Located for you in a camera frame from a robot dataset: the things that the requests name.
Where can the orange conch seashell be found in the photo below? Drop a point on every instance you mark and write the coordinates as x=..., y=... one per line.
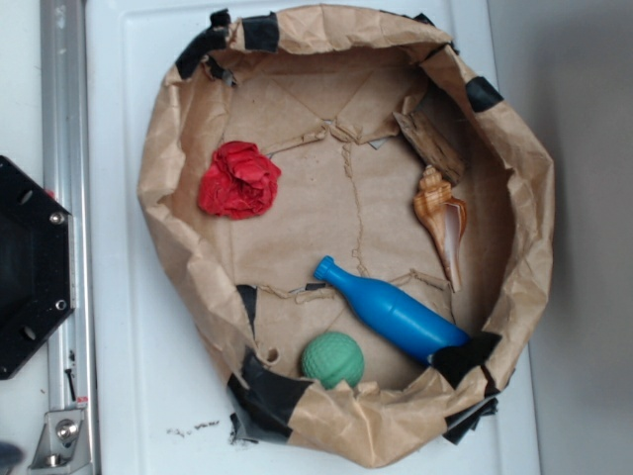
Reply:
x=444, y=217

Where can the green textured ball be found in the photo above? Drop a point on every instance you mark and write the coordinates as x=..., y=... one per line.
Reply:
x=332, y=358

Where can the blue plastic bottle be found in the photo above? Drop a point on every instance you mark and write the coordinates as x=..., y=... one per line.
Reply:
x=392, y=313

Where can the brown paper bin liner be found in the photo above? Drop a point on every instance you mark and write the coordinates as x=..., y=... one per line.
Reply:
x=315, y=88

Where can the metal corner bracket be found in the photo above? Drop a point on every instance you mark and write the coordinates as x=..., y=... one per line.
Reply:
x=63, y=444

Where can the red crumpled paper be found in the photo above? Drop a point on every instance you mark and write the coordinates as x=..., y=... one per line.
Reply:
x=240, y=183

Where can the aluminium extrusion rail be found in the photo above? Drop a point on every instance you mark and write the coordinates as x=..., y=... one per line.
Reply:
x=72, y=377

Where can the brown wood bark piece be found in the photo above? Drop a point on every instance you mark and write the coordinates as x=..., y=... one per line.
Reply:
x=431, y=145

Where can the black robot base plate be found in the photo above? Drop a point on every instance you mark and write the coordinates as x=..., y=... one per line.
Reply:
x=36, y=294

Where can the white plastic tray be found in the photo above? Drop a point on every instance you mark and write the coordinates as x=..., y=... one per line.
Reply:
x=162, y=407

